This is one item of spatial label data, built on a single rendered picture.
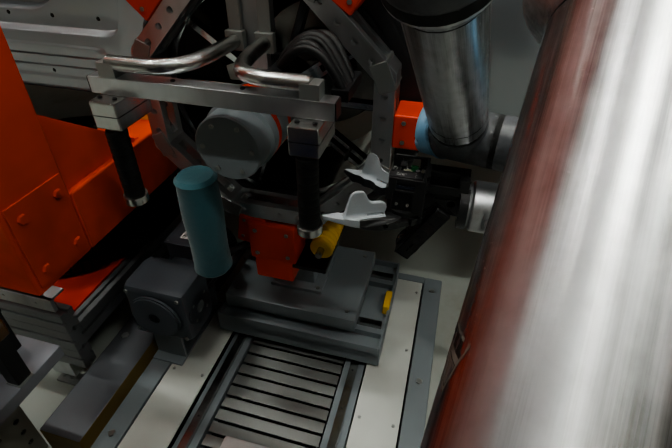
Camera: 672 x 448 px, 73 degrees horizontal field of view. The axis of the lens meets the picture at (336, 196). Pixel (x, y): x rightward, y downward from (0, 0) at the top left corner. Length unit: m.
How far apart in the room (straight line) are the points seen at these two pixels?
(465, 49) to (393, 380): 1.11
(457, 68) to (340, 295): 1.04
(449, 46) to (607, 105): 0.23
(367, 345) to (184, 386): 0.52
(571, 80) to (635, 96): 0.02
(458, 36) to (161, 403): 1.25
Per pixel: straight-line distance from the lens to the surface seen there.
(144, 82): 0.80
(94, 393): 1.45
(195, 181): 0.96
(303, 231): 0.76
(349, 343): 1.35
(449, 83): 0.46
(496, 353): 0.17
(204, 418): 1.39
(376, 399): 1.36
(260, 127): 0.82
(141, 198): 0.91
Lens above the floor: 1.24
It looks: 35 degrees down
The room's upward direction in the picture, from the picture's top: straight up
